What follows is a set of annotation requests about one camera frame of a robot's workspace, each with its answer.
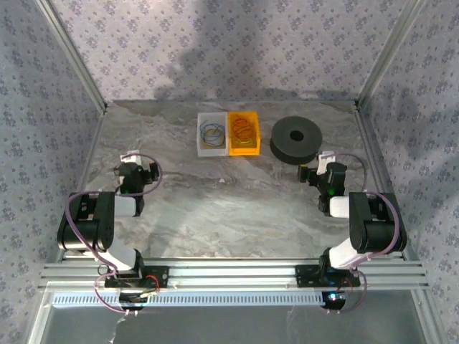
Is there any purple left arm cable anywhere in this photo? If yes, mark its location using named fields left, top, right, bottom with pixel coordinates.
left=66, top=153, right=165, bottom=316

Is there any white slotted cable duct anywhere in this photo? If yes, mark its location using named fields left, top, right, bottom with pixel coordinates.
left=52, top=292, right=324, bottom=307

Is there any aluminium mounting rail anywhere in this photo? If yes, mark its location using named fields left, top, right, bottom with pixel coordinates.
left=39, top=260, right=430, bottom=291

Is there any white plastic bin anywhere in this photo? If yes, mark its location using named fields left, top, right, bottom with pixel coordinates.
left=197, top=111, right=230, bottom=158

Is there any aluminium frame post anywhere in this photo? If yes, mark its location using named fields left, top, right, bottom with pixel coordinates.
left=35, top=0, right=109, bottom=113
left=354, top=0, right=428, bottom=109

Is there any black controller board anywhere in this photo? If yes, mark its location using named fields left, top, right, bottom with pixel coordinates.
left=321, top=291, right=347, bottom=310
left=118, top=291, right=148, bottom=311

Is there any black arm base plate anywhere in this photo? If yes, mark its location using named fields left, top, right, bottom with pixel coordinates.
left=103, top=266, right=170, bottom=290
left=295, top=264, right=361, bottom=288

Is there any black cable spool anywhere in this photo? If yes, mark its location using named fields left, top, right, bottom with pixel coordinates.
left=269, top=117, right=323, bottom=165

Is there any orange plastic bin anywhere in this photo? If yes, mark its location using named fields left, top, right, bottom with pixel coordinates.
left=226, top=110, right=261, bottom=158

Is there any red cable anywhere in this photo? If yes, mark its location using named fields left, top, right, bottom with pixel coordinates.
left=231, top=114, right=257, bottom=141

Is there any aluminium table edge rail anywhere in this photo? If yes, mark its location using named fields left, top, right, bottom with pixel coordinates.
left=55, top=103, right=108, bottom=261
left=353, top=102, right=413, bottom=261

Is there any blue cable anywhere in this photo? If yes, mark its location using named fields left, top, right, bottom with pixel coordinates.
left=199, top=120, right=227, bottom=148

